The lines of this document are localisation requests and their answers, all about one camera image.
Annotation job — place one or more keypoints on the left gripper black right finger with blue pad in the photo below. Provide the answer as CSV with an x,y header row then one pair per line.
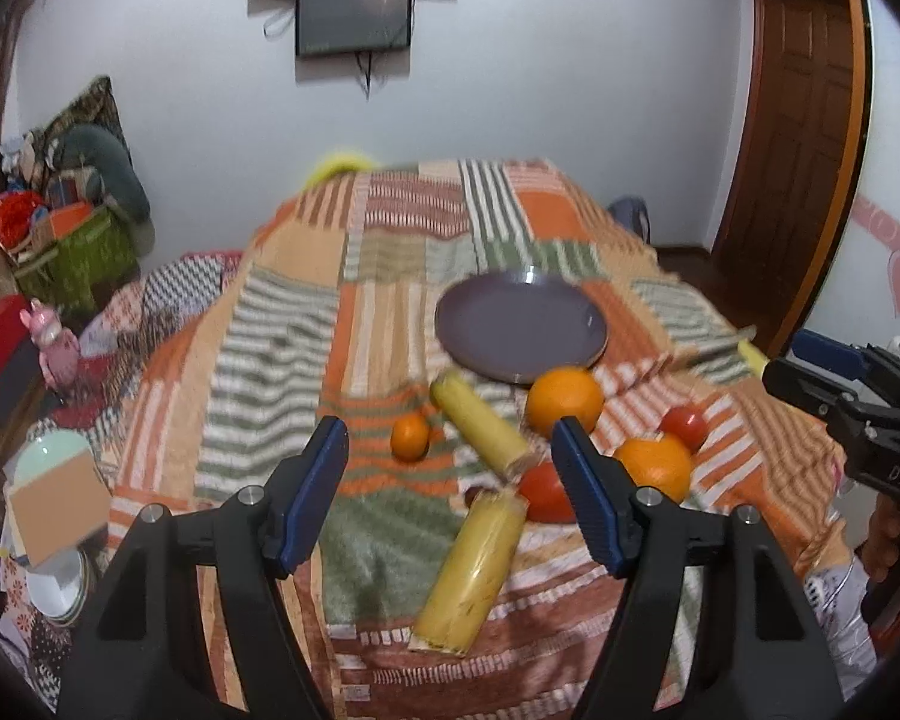
x,y
712,621

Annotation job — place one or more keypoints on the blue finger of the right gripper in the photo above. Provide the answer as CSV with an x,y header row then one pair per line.
x,y
844,360

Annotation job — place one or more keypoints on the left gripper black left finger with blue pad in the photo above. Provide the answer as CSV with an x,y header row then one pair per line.
x,y
188,620

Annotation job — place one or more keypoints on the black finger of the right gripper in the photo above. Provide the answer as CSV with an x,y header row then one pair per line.
x,y
804,389

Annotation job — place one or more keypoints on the red tomato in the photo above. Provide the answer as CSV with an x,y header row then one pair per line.
x,y
546,498
687,424

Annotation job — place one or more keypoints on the large orange with sticker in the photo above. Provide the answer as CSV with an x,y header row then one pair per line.
x,y
661,462

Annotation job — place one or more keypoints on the yellow corn cob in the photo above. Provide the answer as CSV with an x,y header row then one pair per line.
x,y
471,576
497,442

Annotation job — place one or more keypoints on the dark red jujube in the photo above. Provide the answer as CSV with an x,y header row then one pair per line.
x,y
476,492

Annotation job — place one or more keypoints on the small tangerine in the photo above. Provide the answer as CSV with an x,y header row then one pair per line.
x,y
409,437

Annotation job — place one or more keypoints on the white wardrobe sliding door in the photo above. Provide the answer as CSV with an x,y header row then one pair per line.
x,y
860,300

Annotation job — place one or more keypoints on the brown wooden door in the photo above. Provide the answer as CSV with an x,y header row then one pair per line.
x,y
798,161

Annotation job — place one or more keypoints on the blue grey bag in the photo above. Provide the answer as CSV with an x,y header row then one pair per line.
x,y
631,212

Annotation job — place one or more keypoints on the mint green bowl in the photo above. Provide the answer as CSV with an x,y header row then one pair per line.
x,y
42,454

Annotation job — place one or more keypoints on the purple round plate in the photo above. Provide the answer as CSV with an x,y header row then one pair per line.
x,y
512,326

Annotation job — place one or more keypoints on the red gift box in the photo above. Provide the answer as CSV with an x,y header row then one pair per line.
x,y
19,368

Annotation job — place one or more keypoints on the pink rabbit toy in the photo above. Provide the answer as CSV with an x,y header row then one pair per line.
x,y
58,347

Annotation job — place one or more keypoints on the striped patchwork orange bedspread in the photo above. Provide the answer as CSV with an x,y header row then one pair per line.
x,y
331,312

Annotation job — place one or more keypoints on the green storage box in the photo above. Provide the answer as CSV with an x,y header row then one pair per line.
x,y
78,274

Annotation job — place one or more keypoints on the yellow foam tube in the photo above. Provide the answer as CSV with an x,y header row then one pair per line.
x,y
335,164

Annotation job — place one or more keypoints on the grey plush shark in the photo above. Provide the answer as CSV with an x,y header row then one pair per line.
x,y
89,146

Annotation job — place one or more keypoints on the small black wall monitor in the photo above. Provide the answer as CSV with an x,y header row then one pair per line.
x,y
338,27

